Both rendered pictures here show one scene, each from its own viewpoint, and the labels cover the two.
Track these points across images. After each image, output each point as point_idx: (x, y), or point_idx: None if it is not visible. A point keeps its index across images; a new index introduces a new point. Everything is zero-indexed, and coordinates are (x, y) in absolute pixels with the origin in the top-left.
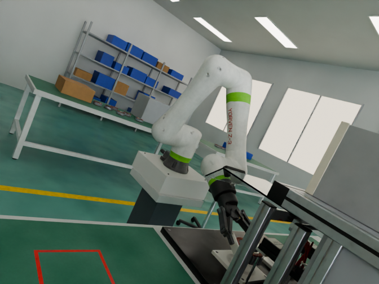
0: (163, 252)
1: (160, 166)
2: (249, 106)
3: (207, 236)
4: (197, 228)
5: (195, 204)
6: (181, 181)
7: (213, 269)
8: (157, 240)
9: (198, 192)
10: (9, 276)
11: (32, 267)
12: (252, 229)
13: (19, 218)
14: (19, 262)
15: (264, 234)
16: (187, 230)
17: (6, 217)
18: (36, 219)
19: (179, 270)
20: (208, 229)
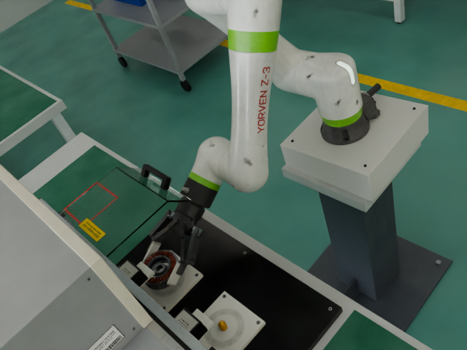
0: (148, 224)
1: (311, 123)
2: (242, 56)
3: (206, 240)
4: (235, 228)
5: (350, 202)
6: (306, 157)
7: (142, 260)
8: (164, 213)
9: (350, 185)
10: (74, 189)
11: (84, 190)
12: None
13: (119, 159)
14: (85, 185)
15: (372, 319)
16: (197, 221)
17: (116, 156)
18: (125, 162)
19: (131, 242)
20: (252, 238)
